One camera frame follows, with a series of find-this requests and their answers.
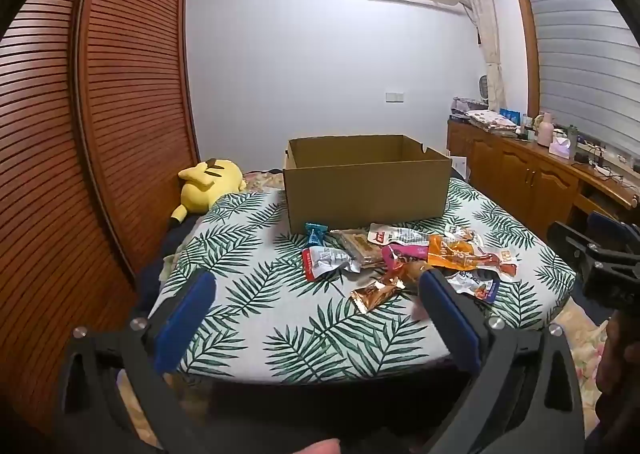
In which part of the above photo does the white red snack pouch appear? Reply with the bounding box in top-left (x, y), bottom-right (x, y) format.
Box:
top-left (367, 223), bottom-right (430, 246)

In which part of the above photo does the grey window roller blind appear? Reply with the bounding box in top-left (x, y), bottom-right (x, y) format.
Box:
top-left (529, 0), bottom-right (639, 156)

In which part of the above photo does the floral bed sheet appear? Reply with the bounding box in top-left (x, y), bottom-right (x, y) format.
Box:
top-left (138, 175), bottom-right (605, 427)

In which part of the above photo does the white wall switch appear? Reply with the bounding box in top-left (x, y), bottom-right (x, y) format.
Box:
top-left (385, 92), bottom-right (405, 103)

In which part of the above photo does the orange snack packet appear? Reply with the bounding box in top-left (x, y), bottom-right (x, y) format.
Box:
top-left (427, 234), bottom-right (480, 271)

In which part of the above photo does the small white desk fan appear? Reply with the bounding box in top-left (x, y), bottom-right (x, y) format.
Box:
top-left (478, 74), bottom-right (489, 104)

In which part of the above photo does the white blue duck gizzard pouch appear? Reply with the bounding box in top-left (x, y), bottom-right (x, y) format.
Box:
top-left (445, 270), bottom-right (500, 305)

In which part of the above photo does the pink thermos bottle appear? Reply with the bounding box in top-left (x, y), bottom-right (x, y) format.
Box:
top-left (535, 113), bottom-right (554, 148)

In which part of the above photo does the copper foil snack packet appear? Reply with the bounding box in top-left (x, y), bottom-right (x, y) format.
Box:
top-left (350, 278), bottom-right (406, 315)

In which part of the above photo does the pink chicken leg packet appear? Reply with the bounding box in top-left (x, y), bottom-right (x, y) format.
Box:
top-left (382, 243), bottom-right (432, 286)

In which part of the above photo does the folded floral cloth stack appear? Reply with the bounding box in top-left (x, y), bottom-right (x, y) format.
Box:
top-left (466, 110), bottom-right (518, 136)

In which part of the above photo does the brown cardboard box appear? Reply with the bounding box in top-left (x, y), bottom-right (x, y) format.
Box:
top-left (283, 135), bottom-right (452, 233)

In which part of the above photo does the wooden sideboard cabinet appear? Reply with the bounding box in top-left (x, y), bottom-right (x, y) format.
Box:
top-left (447, 119), bottom-right (639, 239)

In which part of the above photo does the pink tissue box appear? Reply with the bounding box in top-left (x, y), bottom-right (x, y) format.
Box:
top-left (549, 135), bottom-right (574, 159)

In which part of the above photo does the blue box on sideboard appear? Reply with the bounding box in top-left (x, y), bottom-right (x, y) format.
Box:
top-left (499, 108), bottom-right (521, 125)

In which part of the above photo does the orange white sausage packet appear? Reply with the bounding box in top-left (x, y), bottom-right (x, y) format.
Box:
top-left (444, 226), bottom-right (518, 282)

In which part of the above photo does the silver red snack pouch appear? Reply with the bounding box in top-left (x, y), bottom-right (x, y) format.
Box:
top-left (302, 246), bottom-right (361, 281)

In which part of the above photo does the wooden louvered wardrobe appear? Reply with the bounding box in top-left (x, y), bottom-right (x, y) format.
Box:
top-left (1, 0), bottom-right (198, 432)

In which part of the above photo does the palm leaf patterned cushion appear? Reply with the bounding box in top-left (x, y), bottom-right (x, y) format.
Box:
top-left (160, 179), bottom-right (575, 384)

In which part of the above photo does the clear grain bar packet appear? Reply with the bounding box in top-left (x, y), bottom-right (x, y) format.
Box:
top-left (330, 229), bottom-right (384, 269)

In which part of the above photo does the person's left hand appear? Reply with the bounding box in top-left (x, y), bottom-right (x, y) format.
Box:
top-left (294, 439), bottom-right (341, 454)

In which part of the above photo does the beige floral curtain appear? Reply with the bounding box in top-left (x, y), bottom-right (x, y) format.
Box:
top-left (470, 0), bottom-right (506, 112)

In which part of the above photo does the yellow Pikachu plush toy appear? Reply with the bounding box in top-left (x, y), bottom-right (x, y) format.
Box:
top-left (169, 159), bottom-right (246, 228)

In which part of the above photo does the person's right hand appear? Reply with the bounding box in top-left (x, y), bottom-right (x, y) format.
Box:
top-left (597, 310), bottom-right (639, 394)

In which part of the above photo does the small teal snack packet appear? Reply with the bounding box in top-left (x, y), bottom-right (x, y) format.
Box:
top-left (305, 222), bottom-right (328, 247)

